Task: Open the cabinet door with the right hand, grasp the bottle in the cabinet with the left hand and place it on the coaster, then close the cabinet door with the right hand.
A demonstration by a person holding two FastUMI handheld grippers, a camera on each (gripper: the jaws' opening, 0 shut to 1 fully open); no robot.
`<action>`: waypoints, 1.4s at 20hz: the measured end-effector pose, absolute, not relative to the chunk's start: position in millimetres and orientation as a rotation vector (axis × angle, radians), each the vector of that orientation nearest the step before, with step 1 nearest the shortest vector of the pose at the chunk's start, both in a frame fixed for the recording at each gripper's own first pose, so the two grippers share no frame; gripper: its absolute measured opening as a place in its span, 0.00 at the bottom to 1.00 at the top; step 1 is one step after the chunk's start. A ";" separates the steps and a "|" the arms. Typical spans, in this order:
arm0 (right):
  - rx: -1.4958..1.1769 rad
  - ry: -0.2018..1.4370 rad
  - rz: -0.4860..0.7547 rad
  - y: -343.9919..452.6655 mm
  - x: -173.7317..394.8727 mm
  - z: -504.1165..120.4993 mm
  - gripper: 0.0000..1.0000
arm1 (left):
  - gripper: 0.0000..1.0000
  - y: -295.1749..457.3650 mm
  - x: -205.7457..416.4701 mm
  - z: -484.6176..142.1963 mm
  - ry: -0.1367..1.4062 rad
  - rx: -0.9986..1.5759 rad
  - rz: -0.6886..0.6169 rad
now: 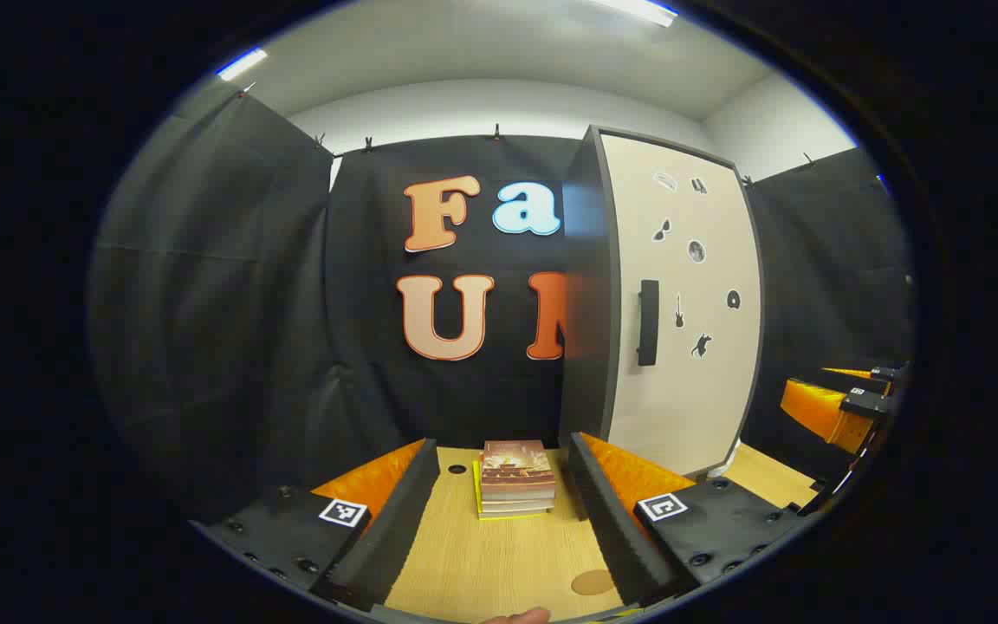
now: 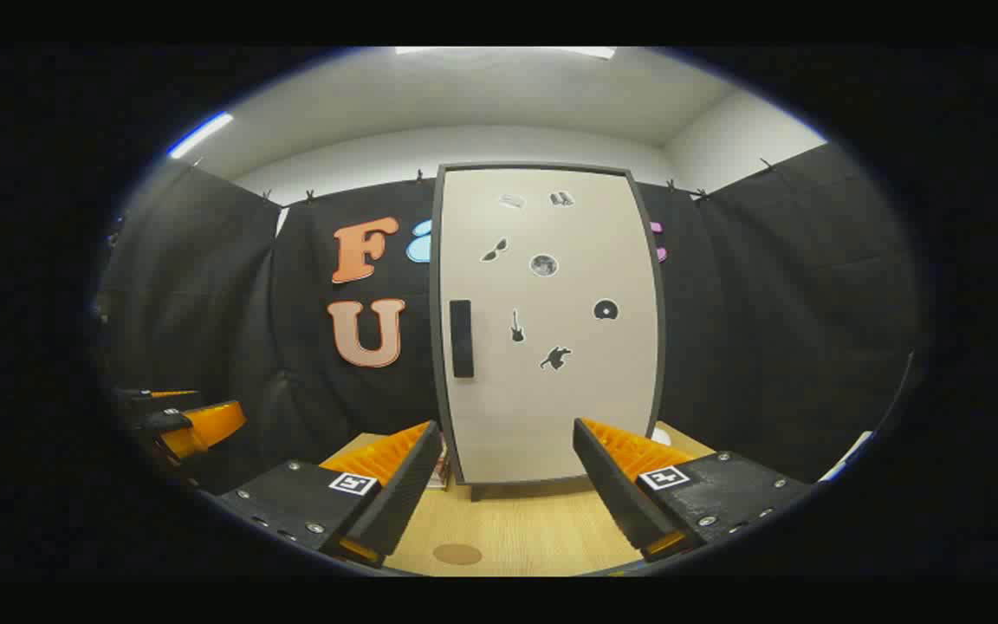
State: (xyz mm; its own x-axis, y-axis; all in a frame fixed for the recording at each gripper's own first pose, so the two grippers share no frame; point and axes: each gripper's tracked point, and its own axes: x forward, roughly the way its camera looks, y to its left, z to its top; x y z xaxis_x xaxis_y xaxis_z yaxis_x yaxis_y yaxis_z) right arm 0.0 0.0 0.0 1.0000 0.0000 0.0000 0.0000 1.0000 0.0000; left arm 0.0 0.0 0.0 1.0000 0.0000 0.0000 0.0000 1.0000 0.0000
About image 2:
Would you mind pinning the small white object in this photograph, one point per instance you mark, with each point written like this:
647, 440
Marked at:
662, 436

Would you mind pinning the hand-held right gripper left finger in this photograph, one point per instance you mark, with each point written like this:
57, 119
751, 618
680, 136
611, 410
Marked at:
408, 485

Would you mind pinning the light grey cabinet door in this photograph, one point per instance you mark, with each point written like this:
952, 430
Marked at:
568, 407

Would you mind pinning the grey cabinet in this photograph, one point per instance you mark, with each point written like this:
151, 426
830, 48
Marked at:
479, 492

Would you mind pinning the black backdrop cloth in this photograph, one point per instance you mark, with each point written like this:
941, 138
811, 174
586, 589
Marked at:
793, 303

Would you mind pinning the white panel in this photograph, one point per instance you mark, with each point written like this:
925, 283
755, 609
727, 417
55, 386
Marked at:
845, 457

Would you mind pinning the round brown coaster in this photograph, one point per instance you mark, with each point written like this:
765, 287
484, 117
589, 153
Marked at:
456, 554

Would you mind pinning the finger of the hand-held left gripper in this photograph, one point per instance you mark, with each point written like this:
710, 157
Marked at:
209, 423
161, 398

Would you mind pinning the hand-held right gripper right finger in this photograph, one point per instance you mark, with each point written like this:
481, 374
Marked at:
607, 485

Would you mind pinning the stack of books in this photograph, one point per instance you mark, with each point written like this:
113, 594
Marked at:
441, 472

